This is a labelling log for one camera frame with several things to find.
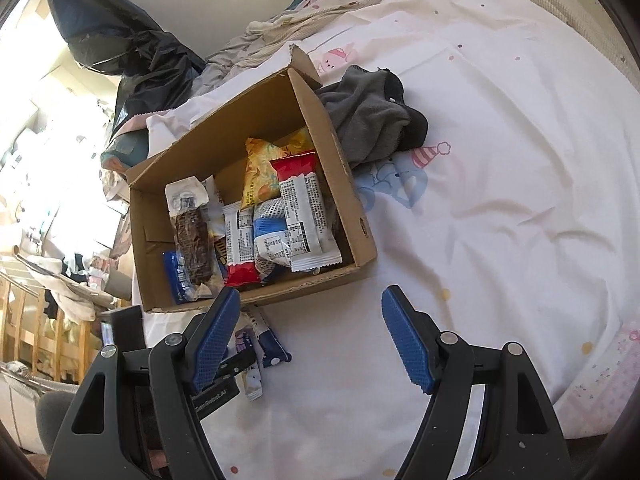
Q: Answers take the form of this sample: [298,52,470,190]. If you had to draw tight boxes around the yellow snack packet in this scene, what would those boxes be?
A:
[241,127,316,211]

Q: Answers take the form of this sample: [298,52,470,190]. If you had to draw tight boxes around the dark grey cloth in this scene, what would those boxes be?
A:
[34,390,77,443]

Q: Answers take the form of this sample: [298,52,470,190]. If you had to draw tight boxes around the white and purple snack packet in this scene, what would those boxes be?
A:
[232,310,264,402]

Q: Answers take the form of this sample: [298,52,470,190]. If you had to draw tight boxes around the white printed bed sheet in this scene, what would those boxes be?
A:
[145,0,640,480]

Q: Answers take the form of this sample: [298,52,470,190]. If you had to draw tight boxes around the teal cushion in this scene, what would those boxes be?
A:
[100,125,152,173]

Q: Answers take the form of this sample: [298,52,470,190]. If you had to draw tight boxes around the small white red-end snack packet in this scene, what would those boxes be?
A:
[221,201,262,287]

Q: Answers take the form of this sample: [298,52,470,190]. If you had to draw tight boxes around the chocolate bar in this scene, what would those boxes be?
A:
[165,176,225,287]

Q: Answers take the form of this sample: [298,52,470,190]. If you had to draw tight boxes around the brown cardboard box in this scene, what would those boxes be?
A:
[125,42,379,314]

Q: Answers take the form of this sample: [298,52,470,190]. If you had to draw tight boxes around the white and blue snack packet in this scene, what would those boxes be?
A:
[251,198,292,283]

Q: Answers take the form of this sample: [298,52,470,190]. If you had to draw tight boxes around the black plastic bag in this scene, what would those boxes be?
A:
[42,0,207,133]

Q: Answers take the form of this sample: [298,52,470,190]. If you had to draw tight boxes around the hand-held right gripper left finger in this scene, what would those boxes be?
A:
[47,287,242,480]

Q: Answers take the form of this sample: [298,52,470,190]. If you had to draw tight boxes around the dark blue snack packet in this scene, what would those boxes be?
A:
[248,308,292,368]

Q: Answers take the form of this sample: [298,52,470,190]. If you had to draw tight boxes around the pink patterned blanket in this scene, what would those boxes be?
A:
[554,320,640,442]

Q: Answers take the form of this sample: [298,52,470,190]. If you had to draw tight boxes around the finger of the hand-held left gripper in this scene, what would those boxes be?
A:
[192,349,257,416]

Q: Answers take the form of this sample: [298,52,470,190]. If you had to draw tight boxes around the grey trash bin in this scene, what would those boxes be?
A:
[102,267,134,302]

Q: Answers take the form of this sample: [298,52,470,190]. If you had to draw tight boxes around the white hanging clothes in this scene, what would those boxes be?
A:
[22,254,118,322]

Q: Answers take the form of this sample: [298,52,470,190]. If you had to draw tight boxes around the beige knitted blanket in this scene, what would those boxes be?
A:
[204,0,401,88]

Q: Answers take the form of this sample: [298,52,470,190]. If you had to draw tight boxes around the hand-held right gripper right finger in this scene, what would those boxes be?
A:
[381,285,571,480]

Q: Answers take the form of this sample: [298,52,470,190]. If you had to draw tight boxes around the large white red-end snack packet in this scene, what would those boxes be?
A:
[269,152,343,273]

